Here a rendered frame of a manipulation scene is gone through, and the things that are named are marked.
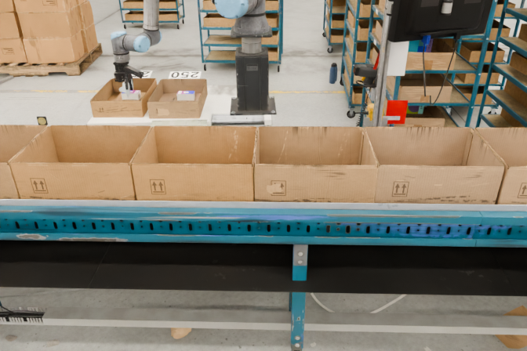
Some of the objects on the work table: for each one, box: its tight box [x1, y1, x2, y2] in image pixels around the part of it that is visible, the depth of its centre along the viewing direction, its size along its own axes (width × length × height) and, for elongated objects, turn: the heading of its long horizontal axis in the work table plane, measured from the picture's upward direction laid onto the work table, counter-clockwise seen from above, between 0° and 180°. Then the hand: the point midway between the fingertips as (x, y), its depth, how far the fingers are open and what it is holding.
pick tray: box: [147, 78, 208, 119], centre depth 266 cm, size 28×38×10 cm
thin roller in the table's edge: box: [212, 119, 264, 124], centre depth 250 cm, size 2×28×2 cm, turn 93°
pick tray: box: [90, 78, 157, 118], centre depth 268 cm, size 28×38×10 cm
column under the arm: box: [230, 47, 277, 116], centre depth 258 cm, size 26×26×33 cm
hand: (131, 93), depth 276 cm, fingers open, 6 cm apart
